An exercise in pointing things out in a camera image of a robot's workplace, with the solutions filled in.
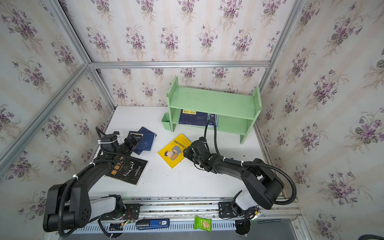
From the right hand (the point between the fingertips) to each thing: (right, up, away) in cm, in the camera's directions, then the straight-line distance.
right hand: (182, 153), depth 86 cm
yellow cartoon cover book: (-7, -1, +7) cm, 10 cm away
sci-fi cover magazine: (+19, +22, +12) cm, 31 cm away
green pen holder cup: (-13, +19, +16) cm, 28 cm away
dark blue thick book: (+6, +21, +10) cm, 24 cm away
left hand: (-26, +9, +1) cm, 27 cm away
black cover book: (-32, -10, 0) cm, 33 cm away
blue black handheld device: (-14, -27, -20) cm, 36 cm away
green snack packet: (+11, -29, -17) cm, 35 cm away
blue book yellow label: (-25, +5, +12) cm, 28 cm away
